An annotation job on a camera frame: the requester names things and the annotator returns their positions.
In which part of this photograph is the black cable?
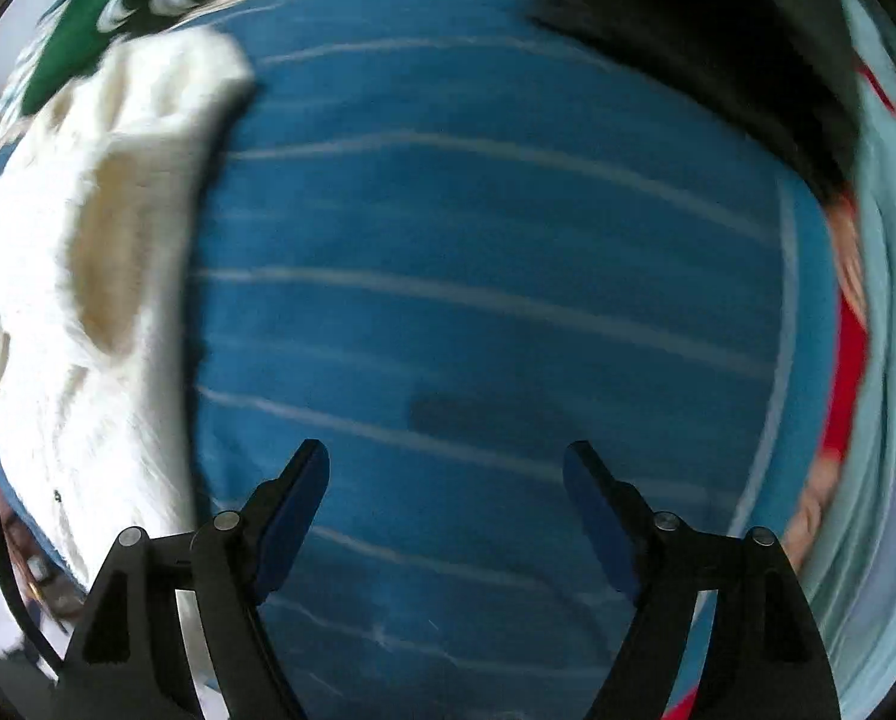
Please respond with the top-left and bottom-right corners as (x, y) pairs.
(0, 401), (65, 674)

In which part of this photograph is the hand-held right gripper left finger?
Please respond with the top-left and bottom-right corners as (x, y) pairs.
(52, 439), (331, 720)

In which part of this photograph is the white fluffy garment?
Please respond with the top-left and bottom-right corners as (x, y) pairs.
(0, 30), (258, 720)

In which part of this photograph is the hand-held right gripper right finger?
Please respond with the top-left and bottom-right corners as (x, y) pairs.
(562, 441), (843, 720)

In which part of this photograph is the black garment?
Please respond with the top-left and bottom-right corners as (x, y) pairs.
(485, 0), (865, 200)

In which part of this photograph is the blue striped garment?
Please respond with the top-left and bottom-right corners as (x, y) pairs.
(0, 0), (843, 720)

